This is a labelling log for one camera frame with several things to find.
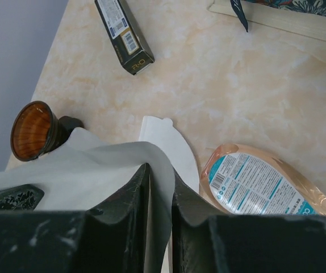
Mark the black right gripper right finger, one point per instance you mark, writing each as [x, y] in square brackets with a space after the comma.
[192, 245]

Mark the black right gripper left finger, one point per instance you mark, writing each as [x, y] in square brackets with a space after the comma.
[118, 227]

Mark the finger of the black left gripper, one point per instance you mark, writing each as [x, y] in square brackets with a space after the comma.
[24, 197]

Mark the pink liquid soap bottle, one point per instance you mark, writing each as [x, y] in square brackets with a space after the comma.
[240, 179]

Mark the black rectangular box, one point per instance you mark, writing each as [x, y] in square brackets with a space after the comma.
[126, 37]

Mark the beige canvas tote bag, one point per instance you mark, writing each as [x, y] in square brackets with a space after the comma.
[305, 18]

